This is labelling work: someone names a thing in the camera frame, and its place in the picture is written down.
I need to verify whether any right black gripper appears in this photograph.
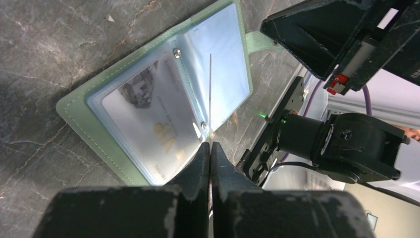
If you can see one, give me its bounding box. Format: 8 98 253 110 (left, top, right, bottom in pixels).
260 0 420 95

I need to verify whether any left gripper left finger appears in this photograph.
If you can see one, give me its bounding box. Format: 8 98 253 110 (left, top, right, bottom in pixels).
34 143 210 238

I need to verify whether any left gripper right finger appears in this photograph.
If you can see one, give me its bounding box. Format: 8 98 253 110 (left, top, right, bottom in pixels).
211 142 374 238

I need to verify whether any green card holder wallet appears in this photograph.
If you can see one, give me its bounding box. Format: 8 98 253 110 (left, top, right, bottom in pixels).
56 0 279 186

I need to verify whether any silver VIP card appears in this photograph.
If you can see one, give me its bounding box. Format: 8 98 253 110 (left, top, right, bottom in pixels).
102 53 203 185

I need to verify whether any thin card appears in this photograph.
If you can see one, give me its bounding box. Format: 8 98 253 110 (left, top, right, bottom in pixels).
209 53 213 219

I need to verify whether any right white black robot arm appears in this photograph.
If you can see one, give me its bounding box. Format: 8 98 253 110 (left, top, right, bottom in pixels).
260 0 420 183

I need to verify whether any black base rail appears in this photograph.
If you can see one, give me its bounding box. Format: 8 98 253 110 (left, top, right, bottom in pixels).
236 76 305 186

